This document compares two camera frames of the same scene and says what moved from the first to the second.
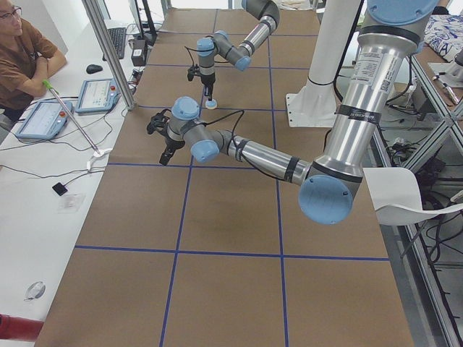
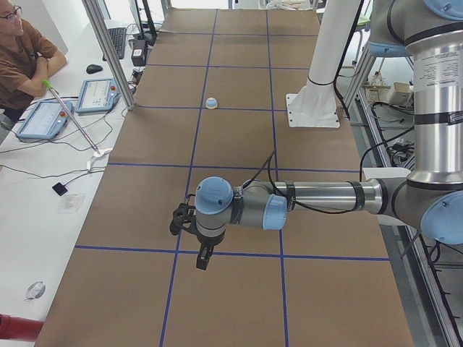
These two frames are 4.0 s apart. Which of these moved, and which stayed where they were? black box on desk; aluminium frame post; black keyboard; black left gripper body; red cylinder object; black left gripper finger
Moved: black left gripper finger; black left gripper body
Stayed: black keyboard; aluminium frame post; black box on desk; red cylinder object
